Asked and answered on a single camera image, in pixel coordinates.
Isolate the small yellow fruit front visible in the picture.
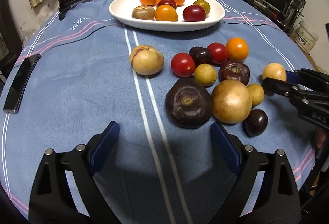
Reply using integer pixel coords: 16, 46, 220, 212
247, 83, 265, 107

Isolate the small yellow fruit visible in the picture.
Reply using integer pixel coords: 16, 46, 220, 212
247, 83, 265, 107
194, 64, 218, 87

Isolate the pale yellow melon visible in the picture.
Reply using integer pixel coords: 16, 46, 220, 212
262, 63, 287, 81

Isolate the dark purple tomato front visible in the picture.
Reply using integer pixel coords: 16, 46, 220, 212
243, 109, 268, 137

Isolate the dark purple tomato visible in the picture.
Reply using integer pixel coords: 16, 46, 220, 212
189, 47, 212, 67
243, 109, 268, 137

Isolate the large golden round melon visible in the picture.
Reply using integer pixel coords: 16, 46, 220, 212
212, 79, 252, 124

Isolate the dark maroon ribbed fruit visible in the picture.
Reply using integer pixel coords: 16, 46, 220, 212
219, 60, 250, 86

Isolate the orange tomato back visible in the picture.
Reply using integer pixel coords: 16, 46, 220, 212
226, 37, 249, 62

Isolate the red tomato back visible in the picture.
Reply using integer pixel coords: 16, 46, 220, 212
207, 42, 228, 65

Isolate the small yellow fruit back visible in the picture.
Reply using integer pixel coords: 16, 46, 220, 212
194, 64, 218, 87

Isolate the large dark purple fruit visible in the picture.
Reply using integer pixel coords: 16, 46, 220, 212
165, 78, 212, 129

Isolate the small red cherry tomato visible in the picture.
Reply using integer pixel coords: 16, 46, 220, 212
171, 53, 196, 78

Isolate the large red tomato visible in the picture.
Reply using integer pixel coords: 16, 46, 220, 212
183, 4, 206, 22
157, 0, 177, 10

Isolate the large yellow orange tomato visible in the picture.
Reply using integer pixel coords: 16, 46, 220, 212
193, 0, 211, 14

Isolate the striped pale melon back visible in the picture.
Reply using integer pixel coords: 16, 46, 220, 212
129, 45, 165, 76

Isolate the oval orange tomato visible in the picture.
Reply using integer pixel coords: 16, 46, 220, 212
155, 5, 178, 22

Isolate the tan melon with stem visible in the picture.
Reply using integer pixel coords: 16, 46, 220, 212
131, 5, 155, 21

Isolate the person right hand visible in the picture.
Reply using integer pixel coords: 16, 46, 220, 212
311, 126, 327, 149

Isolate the white plastic bucket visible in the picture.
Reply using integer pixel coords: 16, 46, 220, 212
294, 21, 319, 53

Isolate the black metal desk rack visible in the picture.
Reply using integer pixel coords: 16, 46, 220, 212
223, 0, 307, 34

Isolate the dark purple tomato back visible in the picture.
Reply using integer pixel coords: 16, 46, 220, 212
189, 47, 212, 67

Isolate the black smartphone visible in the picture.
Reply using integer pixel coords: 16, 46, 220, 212
3, 54, 40, 113

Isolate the blue striped tablecloth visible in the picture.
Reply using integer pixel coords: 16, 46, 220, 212
1, 0, 311, 223

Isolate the dark framed painting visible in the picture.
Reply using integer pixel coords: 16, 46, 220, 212
1, 0, 23, 78

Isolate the white oval plate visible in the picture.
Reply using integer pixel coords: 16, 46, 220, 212
109, 0, 225, 32

